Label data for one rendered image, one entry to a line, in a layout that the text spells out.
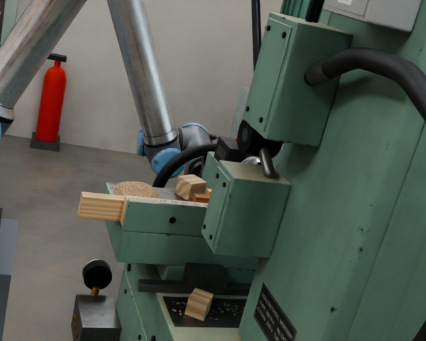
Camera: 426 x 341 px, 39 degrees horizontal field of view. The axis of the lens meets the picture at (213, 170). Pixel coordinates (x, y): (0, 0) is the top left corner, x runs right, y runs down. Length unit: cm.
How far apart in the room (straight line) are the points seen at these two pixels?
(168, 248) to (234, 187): 26
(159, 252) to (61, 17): 76
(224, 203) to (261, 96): 16
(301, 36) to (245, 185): 22
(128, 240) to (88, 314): 31
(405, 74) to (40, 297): 203
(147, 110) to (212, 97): 268
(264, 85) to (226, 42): 337
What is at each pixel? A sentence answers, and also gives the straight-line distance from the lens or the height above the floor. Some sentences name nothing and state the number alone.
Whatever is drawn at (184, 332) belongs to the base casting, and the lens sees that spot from 97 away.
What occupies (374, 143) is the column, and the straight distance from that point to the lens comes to 70.
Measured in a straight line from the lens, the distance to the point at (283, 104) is 76.
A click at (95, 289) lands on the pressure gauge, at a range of 134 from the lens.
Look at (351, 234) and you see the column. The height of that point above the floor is 109.
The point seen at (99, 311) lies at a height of 62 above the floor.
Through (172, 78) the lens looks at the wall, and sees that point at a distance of 412.
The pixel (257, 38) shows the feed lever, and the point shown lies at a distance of 96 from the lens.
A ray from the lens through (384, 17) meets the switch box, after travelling 66.
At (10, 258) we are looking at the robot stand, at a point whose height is 55.
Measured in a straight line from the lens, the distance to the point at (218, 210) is 85.
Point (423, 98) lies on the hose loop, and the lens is 59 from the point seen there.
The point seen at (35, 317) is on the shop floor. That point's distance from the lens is 236.
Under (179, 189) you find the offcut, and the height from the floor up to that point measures 91.
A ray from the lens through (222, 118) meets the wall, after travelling 427.
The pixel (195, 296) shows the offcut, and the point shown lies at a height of 83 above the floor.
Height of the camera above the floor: 134
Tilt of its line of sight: 18 degrees down
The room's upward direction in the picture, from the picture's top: 14 degrees clockwise
